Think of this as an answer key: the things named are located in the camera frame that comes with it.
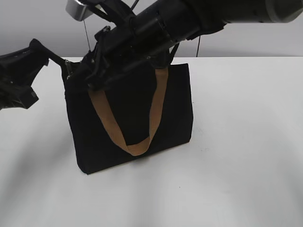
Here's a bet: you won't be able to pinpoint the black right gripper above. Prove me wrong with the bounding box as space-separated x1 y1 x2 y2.
75 16 180 91

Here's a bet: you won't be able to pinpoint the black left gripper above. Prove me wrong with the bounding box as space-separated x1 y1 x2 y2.
0 47 49 109

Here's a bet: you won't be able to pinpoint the black tote bag tan handles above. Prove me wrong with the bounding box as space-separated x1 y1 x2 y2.
64 63 194 175

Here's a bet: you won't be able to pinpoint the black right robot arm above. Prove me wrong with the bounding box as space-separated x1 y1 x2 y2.
67 0 303 91

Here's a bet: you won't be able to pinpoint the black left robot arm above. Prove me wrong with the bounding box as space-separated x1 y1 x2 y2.
0 47 49 110

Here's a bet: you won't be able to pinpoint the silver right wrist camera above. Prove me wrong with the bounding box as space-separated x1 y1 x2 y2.
65 0 93 22

